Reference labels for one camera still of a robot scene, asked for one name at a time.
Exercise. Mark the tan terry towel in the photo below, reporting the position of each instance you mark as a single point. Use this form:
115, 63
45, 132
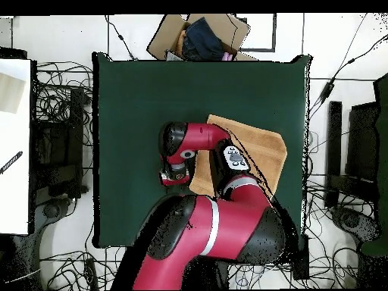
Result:
266, 145

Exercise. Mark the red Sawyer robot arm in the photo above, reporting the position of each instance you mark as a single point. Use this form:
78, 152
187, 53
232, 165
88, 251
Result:
218, 224

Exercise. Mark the black metal frame piece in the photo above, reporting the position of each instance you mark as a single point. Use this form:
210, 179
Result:
274, 30

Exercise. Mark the white desk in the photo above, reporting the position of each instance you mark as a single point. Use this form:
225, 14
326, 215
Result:
15, 197

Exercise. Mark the open cardboard box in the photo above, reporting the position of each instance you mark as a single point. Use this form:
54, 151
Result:
165, 33

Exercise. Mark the dark blue jeans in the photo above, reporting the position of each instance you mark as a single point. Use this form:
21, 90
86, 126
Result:
201, 39

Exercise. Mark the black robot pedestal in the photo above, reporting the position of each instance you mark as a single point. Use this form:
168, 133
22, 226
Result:
206, 272

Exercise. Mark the black power strip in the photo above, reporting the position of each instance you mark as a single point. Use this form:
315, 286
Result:
91, 272

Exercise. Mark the tan garment in box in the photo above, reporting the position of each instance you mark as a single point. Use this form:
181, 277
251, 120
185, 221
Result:
180, 41

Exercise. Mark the black flat device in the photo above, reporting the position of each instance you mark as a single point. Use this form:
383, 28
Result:
12, 54

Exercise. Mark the pink garment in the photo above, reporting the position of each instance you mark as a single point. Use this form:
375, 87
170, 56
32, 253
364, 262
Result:
227, 56

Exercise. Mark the beige paper sheet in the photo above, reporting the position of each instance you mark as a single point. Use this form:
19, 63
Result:
10, 94

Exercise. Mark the dark green table cloth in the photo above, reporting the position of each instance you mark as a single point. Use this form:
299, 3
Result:
136, 100

